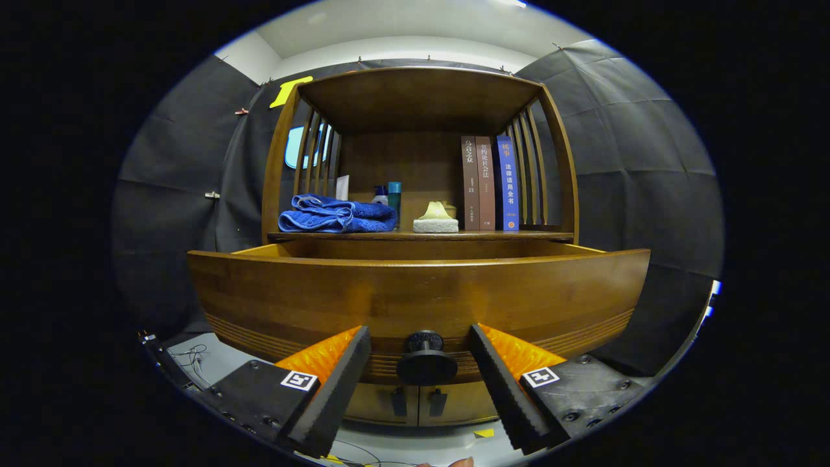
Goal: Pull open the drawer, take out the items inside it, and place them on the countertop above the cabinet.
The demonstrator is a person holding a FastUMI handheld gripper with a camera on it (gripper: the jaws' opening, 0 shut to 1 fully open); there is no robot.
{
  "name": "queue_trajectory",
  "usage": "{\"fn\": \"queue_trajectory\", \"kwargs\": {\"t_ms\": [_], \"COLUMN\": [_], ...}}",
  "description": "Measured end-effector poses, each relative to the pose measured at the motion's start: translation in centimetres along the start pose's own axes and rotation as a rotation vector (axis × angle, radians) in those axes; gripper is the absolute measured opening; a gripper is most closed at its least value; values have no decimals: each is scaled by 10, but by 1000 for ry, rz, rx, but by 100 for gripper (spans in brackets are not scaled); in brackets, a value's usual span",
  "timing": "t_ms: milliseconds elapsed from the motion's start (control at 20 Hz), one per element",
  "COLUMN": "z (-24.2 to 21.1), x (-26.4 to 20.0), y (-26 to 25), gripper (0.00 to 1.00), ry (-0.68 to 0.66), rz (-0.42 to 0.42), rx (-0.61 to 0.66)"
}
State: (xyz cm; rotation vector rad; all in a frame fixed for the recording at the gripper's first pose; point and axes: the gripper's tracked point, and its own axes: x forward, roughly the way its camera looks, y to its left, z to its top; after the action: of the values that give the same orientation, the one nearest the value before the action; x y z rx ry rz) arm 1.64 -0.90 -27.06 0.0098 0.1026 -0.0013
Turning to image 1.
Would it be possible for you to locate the thin floor cable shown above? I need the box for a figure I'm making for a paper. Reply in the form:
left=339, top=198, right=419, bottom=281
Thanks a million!
left=170, top=344, right=208, bottom=387

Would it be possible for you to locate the black backdrop cloth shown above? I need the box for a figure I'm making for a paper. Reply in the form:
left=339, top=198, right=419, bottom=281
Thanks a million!
left=112, top=39, right=724, bottom=377

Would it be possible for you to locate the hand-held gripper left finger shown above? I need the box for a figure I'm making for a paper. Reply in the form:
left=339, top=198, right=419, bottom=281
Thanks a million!
left=207, top=325, right=372, bottom=459

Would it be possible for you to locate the blue towel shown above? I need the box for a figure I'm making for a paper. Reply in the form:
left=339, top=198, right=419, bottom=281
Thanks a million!
left=278, top=193, right=397, bottom=234

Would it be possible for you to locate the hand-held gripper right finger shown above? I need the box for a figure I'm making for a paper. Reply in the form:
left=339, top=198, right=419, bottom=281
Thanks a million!
left=468, top=323, right=652, bottom=455

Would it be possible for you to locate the wooden cabinet door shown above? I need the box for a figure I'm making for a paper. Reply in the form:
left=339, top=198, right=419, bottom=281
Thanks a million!
left=418, top=381, right=499, bottom=427
left=344, top=383, right=419, bottom=427

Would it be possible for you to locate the yellow-green brush with white base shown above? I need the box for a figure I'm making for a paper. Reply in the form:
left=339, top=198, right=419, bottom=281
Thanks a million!
left=412, top=201, right=459, bottom=234

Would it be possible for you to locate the wooden countertop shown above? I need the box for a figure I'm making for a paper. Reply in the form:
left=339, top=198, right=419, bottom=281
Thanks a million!
left=267, top=221, right=575, bottom=243

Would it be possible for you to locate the dark brown book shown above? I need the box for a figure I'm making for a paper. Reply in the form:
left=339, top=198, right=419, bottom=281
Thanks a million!
left=461, top=136, right=480, bottom=231

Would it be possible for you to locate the blue book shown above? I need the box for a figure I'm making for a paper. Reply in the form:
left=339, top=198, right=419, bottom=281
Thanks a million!
left=494, top=135, right=520, bottom=232

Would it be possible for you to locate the wooden drawer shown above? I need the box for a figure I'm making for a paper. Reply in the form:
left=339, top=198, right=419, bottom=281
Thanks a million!
left=187, top=239, right=651, bottom=387

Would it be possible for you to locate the light brown book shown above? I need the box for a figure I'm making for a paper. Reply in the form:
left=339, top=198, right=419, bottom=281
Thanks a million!
left=475, top=136, right=496, bottom=231

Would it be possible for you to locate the wooden cabinet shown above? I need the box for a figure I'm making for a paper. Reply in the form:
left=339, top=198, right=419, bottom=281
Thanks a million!
left=261, top=66, right=580, bottom=429

